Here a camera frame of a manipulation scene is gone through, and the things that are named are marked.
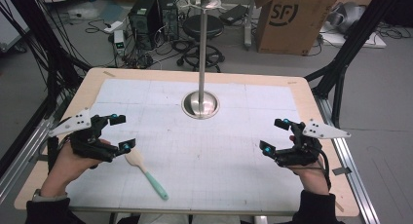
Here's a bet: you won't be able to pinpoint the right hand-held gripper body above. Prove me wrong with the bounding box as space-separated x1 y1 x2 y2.
274 118 352 168

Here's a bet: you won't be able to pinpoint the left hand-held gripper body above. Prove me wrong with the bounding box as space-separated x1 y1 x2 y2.
48 108 121 164

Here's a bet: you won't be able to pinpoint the wooden spatula with mint handle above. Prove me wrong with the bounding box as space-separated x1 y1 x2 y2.
125 148 170 202

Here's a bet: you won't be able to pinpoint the person's right hand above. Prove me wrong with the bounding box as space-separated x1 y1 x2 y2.
286 162 330 196

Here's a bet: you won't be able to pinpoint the person's left hand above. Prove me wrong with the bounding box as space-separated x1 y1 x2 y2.
40 141 100 198

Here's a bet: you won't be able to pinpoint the grey tape strip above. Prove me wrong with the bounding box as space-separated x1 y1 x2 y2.
331 167 354 177

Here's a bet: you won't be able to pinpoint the grey wristwatch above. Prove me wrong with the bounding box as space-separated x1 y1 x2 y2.
31 188 68 203

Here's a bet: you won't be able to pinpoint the white grid mat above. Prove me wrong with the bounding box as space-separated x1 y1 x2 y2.
65 78 305 212

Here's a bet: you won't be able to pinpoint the small device with green display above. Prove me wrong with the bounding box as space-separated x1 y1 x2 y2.
113 29 127 56

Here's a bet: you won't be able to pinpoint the white power strip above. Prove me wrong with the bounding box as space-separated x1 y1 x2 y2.
103 20 125 34

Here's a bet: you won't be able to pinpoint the brown cardboard box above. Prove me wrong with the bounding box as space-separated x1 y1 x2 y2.
253 0 346 56

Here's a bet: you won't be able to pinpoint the large black computer tower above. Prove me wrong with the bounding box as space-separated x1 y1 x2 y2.
128 0 163 52

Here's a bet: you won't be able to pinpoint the metal hanger stand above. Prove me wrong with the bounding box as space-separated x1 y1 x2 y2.
179 0 229 121

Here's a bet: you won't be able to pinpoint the white flat board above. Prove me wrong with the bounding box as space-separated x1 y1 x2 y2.
319 21 388 50

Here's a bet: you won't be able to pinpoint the slim black computer tower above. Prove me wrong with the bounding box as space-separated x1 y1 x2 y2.
157 0 180 42

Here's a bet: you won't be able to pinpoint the black round stool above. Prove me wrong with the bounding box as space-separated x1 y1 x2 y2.
175 14 226 73

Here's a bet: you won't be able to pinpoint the black flat power adapter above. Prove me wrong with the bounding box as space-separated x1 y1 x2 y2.
219 3 249 26

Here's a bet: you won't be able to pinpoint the silver round appliance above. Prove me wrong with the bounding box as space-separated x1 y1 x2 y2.
325 1 367 34

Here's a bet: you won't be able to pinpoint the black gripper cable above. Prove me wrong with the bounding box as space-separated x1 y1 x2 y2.
311 147 333 190

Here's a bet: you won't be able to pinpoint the black wrist strap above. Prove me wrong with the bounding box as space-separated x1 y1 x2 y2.
46 135 62 174

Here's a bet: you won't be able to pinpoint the aluminium rail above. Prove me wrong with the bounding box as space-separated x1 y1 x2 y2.
0 115 56 204
312 94 382 224

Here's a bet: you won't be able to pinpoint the black frame with cables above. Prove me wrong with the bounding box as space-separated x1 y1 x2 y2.
0 0 94 179

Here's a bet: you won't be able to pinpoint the black frame legs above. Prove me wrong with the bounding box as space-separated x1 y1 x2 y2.
304 0 405 130

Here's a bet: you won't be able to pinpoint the white stand post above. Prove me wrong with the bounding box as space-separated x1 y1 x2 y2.
243 0 258 52

